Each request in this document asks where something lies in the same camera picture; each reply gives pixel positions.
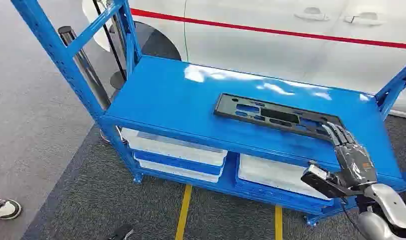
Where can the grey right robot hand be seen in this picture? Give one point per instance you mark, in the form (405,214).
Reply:
(355,164)

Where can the black plastic panel with cutouts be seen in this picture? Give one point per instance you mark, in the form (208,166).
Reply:
(275,114)

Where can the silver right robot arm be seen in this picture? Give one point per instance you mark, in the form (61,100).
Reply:
(388,205)

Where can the white plastic tray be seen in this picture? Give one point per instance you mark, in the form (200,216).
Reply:
(176,149)
(272,174)

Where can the yellow floor tape strip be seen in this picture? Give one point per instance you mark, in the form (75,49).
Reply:
(278,223)
(183,213)

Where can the white car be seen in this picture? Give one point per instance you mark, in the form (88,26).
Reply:
(255,49)

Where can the red barrier belt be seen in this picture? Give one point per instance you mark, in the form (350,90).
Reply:
(255,29)

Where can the blue metal shelf rack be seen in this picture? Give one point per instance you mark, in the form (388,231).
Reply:
(189,109)

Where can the black robot foot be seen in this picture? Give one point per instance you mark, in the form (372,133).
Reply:
(121,232)

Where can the thin black pole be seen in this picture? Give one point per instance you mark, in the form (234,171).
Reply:
(110,43)

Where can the person's black white shoe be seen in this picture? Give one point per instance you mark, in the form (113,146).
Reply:
(5,208)

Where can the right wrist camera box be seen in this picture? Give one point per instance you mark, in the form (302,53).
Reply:
(325,184)

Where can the chrome stanchion post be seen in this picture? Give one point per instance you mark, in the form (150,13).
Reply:
(86,69)

